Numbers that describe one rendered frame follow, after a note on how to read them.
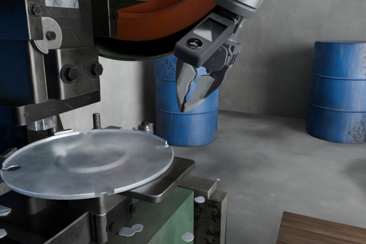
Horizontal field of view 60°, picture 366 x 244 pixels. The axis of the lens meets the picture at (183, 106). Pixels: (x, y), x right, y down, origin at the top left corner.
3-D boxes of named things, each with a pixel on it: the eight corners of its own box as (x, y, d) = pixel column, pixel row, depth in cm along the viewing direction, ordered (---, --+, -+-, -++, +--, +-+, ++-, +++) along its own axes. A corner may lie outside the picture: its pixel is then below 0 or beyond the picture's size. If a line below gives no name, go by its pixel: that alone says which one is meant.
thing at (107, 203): (196, 225, 59) (197, 157, 56) (159, 276, 47) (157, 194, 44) (91, 195, 70) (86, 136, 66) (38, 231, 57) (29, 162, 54)
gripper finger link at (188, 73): (191, 105, 64) (210, 65, 60) (179, 113, 58) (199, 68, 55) (178, 98, 64) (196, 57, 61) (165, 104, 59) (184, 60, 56)
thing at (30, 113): (104, 111, 67) (103, 86, 65) (21, 142, 49) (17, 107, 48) (48, 104, 73) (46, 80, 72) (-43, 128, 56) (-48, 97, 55)
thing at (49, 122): (59, 124, 62) (58, 106, 62) (39, 131, 58) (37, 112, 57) (48, 122, 64) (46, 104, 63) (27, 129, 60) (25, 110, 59)
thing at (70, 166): (200, 178, 49) (200, 174, 49) (-16, 219, 39) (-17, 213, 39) (148, 126, 75) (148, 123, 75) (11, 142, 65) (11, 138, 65)
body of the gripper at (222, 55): (230, 73, 61) (261, 13, 56) (217, 80, 53) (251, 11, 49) (196, 55, 63) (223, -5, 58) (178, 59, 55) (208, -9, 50)
